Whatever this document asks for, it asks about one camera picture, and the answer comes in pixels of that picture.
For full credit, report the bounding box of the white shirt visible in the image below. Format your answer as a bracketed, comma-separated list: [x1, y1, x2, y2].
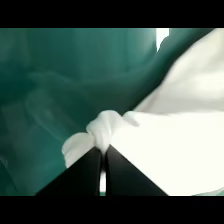
[61, 28, 224, 197]

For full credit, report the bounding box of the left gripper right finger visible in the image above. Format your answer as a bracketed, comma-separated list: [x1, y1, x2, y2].
[105, 144, 169, 197]

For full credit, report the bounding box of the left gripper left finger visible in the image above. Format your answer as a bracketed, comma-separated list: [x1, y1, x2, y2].
[35, 146, 103, 197]

